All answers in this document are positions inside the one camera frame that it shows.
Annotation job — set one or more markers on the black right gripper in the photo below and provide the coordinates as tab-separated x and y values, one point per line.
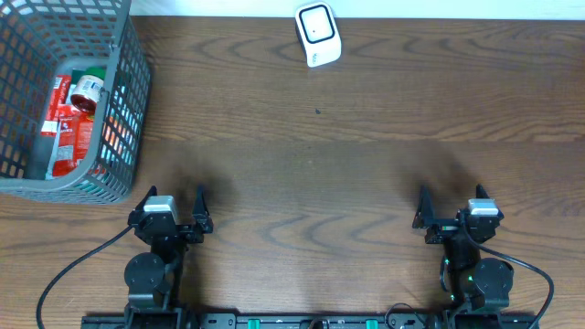
442	228

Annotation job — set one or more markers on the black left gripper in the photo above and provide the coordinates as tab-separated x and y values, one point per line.
197	228

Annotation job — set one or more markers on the green lid jar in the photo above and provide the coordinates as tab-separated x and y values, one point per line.
87	92

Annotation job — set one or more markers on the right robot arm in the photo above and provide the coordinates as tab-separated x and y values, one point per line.
479	287

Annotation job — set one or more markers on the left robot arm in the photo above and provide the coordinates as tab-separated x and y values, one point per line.
154	277

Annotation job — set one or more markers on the white barcode scanner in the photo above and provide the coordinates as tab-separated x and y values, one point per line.
318	34

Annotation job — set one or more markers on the red snack packet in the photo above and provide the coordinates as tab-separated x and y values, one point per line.
70	128

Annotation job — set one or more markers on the green white packet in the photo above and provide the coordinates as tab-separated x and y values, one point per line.
76	74

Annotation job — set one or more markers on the grey plastic mesh basket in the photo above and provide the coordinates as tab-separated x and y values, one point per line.
41	40

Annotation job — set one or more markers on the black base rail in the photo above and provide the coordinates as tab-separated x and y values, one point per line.
340	321

